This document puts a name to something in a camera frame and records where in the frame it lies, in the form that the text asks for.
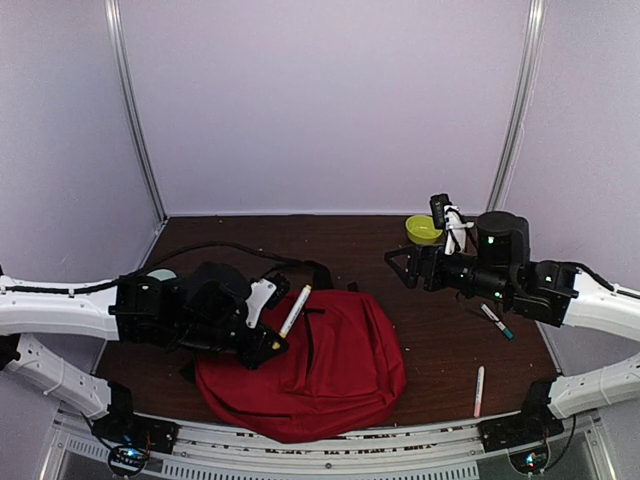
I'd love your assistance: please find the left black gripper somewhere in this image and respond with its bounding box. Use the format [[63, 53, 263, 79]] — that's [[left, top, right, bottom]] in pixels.
[[174, 316, 288, 371]]

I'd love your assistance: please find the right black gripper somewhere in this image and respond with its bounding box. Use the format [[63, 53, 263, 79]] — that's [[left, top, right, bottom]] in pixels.
[[385, 243, 513, 305]]

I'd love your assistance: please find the yellow-capped white marker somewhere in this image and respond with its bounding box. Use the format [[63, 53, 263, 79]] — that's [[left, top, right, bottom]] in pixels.
[[278, 285, 312, 340]]

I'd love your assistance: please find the red backpack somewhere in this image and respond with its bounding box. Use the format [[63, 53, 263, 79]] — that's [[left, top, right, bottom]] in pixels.
[[194, 261, 406, 443]]

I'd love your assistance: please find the teal-capped white marker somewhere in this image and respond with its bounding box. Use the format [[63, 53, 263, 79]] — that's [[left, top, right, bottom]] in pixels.
[[480, 303, 514, 341]]

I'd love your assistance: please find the pink-capped white marker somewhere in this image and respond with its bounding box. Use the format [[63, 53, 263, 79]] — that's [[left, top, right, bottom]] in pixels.
[[473, 365, 485, 418]]

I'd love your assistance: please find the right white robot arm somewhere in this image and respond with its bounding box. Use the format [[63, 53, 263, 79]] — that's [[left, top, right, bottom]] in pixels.
[[384, 211, 639, 442]]

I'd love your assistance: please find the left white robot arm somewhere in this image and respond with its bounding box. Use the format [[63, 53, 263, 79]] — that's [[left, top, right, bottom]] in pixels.
[[1, 262, 290, 444]]

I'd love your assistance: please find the yellow-green plastic bowl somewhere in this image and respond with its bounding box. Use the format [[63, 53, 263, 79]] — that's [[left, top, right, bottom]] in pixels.
[[405, 215, 443, 246]]

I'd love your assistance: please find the pale green ceramic bowl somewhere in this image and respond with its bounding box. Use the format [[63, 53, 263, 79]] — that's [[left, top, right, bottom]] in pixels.
[[147, 268, 177, 281]]

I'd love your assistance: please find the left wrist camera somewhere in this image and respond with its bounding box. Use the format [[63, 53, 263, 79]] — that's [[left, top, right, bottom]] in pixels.
[[245, 273, 291, 329]]

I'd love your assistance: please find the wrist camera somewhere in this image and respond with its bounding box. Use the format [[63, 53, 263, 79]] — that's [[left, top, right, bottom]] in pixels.
[[429, 193, 474, 256], [245, 273, 291, 329]]

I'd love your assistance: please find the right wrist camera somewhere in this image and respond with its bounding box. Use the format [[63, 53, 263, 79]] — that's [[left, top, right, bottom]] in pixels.
[[429, 193, 474, 256]]

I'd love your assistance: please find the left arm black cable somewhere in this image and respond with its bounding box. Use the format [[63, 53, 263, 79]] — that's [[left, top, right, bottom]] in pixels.
[[0, 242, 321, 296]]

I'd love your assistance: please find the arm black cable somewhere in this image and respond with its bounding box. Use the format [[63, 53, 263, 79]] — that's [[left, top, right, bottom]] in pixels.
[[0, 242, 321, 296], [569, 262, 640, 301]]

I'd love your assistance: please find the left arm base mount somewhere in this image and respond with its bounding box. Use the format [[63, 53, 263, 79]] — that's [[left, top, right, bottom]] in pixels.
[[86, 382, 179, 479]]

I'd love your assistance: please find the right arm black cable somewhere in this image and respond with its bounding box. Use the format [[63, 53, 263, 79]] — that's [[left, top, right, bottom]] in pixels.
[[569, 262, 640, 301]]

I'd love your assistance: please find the right aluminium frame post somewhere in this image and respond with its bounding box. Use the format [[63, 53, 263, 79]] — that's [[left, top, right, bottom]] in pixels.
[[486, 0, 547, 211]]

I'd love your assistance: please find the aluminium frame post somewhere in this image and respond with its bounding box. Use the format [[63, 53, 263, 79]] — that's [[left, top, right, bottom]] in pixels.
[[486, 0, 547, 211], [104, 0, 168, 223]]

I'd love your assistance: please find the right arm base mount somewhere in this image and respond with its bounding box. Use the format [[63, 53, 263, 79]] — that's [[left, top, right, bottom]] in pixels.
[[477, 379, 577, 478]]

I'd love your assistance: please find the left aluminium frame post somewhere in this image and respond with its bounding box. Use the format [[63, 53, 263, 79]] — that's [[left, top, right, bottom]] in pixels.
[[104, 0, 168, 223]]

